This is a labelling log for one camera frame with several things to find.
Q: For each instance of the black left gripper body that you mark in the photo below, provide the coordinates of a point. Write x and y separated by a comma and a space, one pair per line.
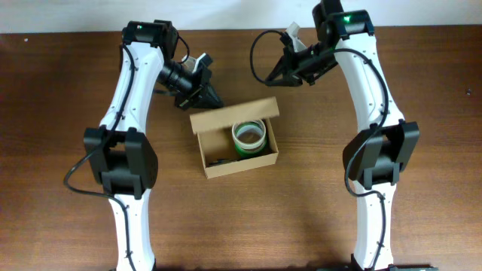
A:
199, 79

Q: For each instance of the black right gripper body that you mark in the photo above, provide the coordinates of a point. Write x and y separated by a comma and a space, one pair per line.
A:
308, 61

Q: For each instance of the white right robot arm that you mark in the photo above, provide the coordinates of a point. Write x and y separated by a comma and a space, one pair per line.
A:
374, 159

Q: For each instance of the brown cardboard box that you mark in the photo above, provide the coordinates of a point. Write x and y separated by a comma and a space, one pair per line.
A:
213, 130

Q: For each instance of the black marker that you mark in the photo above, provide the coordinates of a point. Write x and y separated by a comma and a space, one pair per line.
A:
221, 162

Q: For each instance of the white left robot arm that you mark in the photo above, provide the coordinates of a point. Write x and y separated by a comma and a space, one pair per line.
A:
121, 157

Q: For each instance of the beige masking tape roll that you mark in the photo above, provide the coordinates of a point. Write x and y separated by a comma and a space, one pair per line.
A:
249, 135

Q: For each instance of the green tape roll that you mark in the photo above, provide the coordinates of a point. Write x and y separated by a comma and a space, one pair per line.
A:
250, 152

